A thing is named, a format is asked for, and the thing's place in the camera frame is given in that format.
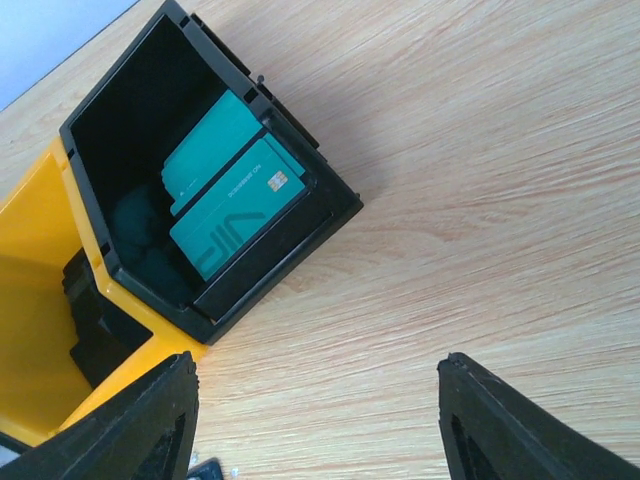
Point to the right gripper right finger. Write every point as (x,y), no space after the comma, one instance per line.
(491,431)

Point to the black bin right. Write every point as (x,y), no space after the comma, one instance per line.
(118,140)

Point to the teal card stack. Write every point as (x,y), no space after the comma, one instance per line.
(229,177)

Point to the dark blue card holder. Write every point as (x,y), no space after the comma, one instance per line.
(208,470)

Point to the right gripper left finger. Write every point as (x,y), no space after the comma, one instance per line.
(146,431)

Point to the black card stack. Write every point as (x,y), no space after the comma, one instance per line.
(106,335)

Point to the yellow bin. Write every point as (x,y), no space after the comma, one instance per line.
(43,224)

